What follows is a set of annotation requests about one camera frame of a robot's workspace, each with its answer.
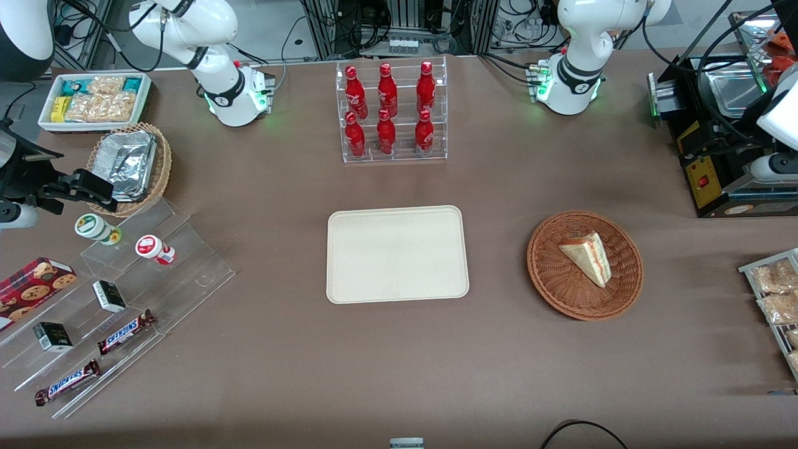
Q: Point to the white power strip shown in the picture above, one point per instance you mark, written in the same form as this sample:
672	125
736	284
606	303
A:
402	45

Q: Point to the red-lidded small drink bottle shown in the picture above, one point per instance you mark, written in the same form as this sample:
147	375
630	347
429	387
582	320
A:
149	246

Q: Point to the large clear rice cracker pack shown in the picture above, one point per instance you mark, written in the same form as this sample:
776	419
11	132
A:
100	107

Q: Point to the silver aluminium frame post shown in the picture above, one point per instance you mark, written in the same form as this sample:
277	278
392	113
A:
483	25
324	28

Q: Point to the clear cracker snack pack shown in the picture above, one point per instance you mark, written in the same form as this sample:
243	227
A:
773	277
793	338
794	360
779	308

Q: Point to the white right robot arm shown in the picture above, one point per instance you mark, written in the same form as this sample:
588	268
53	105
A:
212	31

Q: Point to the beige rectangular tray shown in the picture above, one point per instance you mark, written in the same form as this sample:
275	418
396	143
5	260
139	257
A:
374	262

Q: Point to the oval light wicker basket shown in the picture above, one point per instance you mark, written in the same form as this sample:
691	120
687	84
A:
163	162

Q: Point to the triangular sandwich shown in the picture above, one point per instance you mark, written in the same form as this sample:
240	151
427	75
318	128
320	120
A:
589	255

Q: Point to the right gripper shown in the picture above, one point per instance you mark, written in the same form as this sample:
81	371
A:
20	168

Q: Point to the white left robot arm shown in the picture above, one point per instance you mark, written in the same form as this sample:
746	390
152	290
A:
576	37

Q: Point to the grey box with green light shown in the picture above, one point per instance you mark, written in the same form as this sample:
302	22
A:
664	96

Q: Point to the tray of packaged crackers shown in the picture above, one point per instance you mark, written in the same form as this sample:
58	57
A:
748	269

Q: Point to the small black box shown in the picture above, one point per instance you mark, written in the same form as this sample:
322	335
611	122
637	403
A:
53	337
109	296

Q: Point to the red plaid cookie box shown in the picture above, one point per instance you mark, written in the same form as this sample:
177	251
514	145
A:
31	290

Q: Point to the Snickers chocolate bar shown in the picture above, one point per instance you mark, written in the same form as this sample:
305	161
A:
67	382
124	332

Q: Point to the clear acrylic bottle rack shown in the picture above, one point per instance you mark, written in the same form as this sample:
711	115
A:
402	134

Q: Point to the white rectangular snack bin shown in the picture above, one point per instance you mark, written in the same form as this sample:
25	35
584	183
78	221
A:
47	121

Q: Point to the red cola bottle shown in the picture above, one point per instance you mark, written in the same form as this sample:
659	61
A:
426	84
424	134
386	134
355	90
387	87
355	137

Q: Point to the round brown wicker basket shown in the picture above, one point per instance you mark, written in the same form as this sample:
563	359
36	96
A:
561	287

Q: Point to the small clear rice cracker pack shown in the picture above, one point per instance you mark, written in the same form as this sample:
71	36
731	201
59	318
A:
106	85

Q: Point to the clear acrylic stepped shelf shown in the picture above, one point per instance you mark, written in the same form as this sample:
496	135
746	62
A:
181	274

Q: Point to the black food warmer machine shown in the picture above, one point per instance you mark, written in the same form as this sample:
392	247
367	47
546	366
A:
717	187

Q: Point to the small grey device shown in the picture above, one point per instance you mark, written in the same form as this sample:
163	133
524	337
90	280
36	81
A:
406	443

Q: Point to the silver foil container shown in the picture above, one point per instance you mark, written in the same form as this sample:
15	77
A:
128	162

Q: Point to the yellow snack pack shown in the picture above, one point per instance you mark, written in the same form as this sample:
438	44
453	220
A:
59	109

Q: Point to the teal snack pack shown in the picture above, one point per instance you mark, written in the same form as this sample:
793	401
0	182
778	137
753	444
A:
132	84
75	87

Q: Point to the steel food pan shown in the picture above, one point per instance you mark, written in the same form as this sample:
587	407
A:
735	87

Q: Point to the green-lidded small drink bottle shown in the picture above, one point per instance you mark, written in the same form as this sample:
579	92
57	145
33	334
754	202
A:
92	226

